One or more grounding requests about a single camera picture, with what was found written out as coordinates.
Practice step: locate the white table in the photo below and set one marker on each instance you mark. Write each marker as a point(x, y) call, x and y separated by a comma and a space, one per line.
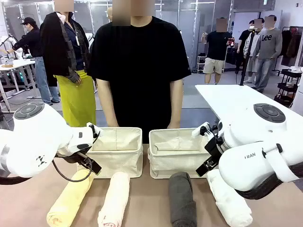
point(232, 99)

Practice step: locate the person in black T-shirt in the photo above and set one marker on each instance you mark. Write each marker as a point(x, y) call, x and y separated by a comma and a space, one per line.
point(139, 71)

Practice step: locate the person in grey Lee sweatshirt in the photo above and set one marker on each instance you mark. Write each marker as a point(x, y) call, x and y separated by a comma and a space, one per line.
point(270, 45)

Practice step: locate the white shoe shelf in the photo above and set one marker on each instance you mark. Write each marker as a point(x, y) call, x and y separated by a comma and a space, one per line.
point(200, 63)

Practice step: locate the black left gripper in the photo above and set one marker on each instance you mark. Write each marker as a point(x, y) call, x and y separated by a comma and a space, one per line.
point(84, 158)

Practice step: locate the bystander in black clothes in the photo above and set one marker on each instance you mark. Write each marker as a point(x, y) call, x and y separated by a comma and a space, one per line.
point(242, 40)

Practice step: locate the person's right hand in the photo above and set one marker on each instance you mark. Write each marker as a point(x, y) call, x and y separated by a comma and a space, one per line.
point(113, 124)

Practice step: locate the clothes rack with garments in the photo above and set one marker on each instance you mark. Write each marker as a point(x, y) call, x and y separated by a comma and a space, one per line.
point(291, 45)

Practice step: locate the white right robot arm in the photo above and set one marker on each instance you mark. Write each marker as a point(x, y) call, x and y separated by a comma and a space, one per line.
point(248, 165)

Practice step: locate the man in black cap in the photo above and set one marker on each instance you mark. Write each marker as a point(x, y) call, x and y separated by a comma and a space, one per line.
point(33, 45)

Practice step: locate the person in light hoodie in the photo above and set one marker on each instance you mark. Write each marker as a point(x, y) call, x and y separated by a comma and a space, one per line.
point(257, 40)

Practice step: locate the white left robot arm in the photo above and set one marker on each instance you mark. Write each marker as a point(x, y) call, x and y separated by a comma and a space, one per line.
point(35, 142)

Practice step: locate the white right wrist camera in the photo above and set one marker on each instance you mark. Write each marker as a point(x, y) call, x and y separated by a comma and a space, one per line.
point(196, 132)

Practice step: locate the person's left forearm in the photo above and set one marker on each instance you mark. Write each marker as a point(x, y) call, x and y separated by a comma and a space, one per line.
point(176, 101)

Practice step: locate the yellow-green skirt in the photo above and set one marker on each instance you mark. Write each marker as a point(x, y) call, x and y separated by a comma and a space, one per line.
point(75, 101)

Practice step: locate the pink rolled towel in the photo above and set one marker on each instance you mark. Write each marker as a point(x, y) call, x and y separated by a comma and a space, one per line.
point(113, 201)

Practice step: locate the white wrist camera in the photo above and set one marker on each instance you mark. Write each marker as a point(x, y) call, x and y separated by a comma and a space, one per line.
point(196, 132)
point(90, 124)

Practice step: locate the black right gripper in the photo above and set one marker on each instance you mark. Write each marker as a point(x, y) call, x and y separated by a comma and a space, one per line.
point(213, 149)

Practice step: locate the black trolley cart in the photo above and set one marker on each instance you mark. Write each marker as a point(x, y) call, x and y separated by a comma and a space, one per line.
point(287, 87)

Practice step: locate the white office desk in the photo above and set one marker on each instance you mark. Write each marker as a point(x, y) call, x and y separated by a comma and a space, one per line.
point(16, 62)

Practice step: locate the black tripod pole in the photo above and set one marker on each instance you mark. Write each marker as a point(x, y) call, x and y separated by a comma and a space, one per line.
point(246, 63)

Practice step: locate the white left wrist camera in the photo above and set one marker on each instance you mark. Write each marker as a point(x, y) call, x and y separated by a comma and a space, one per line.
point(90, 124)

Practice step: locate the dark grey towel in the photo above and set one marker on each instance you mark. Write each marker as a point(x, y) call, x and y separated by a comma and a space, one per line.
point(182, 201)

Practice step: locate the person's left hand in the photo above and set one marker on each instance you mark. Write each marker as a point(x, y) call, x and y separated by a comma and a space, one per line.
point(174, 125)

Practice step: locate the person's right forearm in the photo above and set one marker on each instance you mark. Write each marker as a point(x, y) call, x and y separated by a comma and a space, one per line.
point(106, 101)

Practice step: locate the man in beige shorts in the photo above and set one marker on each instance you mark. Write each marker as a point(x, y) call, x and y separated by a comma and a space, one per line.
point(216, 45)

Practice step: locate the cream fabric basket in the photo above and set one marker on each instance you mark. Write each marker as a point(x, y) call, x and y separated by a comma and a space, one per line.
point(175, 163)
point(118, 160)

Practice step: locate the yellow towel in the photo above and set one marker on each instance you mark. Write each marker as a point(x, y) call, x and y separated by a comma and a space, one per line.
point(68, 201)

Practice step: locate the white towel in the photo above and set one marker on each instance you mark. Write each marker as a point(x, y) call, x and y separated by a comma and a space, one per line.
point(232, 208)

